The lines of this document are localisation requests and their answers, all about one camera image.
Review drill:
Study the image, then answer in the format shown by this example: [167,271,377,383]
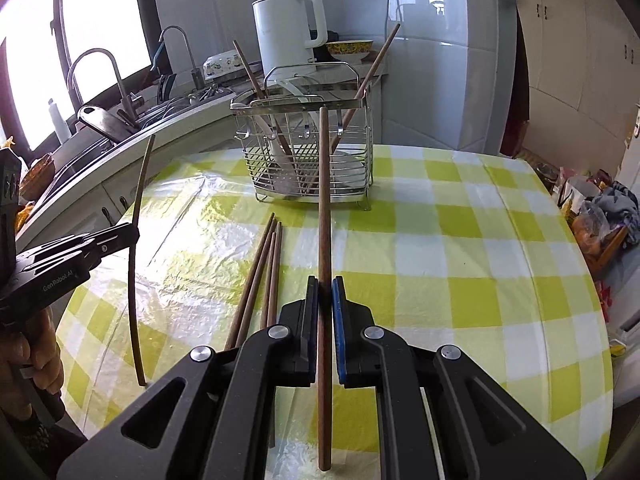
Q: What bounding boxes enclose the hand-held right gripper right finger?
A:
[330,275,586,480]

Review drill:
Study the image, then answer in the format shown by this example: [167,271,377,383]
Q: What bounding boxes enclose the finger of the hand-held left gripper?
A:
[91,236,142,263]
[82,223,142,248]

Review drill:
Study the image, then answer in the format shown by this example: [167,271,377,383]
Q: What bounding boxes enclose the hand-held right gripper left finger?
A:
[56,276,321,480]

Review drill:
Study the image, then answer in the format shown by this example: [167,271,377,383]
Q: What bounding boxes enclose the metal wire utensil rack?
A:
[230,62,375,212]

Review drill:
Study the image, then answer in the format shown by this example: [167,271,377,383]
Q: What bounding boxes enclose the person's left hand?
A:
[0,305,65,423]

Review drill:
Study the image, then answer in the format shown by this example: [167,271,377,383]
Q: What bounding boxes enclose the wicker basket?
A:
[20,152,55,201]

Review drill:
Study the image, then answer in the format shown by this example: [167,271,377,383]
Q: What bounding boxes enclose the black pan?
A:
[77,105,131,143]

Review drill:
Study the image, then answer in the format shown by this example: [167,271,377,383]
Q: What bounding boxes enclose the white bottle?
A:
[47,98,72,143]

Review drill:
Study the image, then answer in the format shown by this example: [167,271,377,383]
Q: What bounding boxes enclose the tall curved metal faucet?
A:
[67,48,138,121]

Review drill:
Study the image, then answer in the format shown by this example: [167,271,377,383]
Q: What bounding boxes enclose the thin curved metal faucet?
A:
[159,26,206,91]

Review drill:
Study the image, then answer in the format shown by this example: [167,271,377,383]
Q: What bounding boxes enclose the white patterned bowl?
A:
[202,51,246,80]

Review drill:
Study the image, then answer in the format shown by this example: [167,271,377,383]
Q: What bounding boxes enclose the dark framed window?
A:
[0,0,156,156]

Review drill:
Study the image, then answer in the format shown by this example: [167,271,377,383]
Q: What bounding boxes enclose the white electric kettle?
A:
[251,0,329,71]

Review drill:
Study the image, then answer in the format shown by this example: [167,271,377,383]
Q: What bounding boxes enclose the clear bag of oranges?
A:
[570,212,608,261]

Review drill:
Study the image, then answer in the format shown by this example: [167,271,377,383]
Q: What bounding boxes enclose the yellow patterned bowl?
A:
[326,39,375,61]

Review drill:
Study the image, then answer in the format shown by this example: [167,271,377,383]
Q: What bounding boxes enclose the wooden stool with bags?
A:
[580,180,640,246]

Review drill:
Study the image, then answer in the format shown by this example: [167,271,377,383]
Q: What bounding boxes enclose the white wardrobe cabinets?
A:
[515,0,640,156]

